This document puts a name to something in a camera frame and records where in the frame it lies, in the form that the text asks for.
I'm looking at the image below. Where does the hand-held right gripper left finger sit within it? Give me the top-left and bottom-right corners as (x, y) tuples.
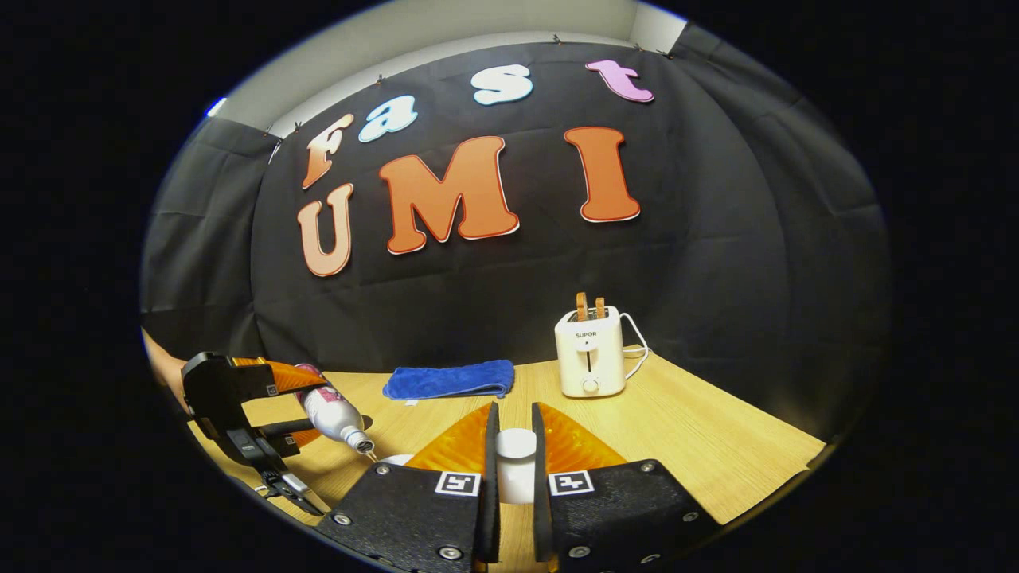
(317, 402), (501, 573)

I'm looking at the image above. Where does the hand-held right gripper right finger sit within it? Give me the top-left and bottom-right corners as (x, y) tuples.
(532, 402), (721, 573)

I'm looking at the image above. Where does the white teacup lid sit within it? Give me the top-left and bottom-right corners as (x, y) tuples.
(495, 428), (538, 505)

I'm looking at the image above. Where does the silver water bottle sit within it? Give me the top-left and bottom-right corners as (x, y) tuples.
(295, 364), (377, 459)

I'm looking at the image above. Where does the blue towel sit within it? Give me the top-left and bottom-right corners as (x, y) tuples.
(382, 360), (516, 400)

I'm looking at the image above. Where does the white toaster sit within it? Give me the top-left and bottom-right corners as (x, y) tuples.
(555, 306), (627, 399)

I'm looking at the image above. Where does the white toaster cable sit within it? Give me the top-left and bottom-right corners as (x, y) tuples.
(619, 312), (652, 381)

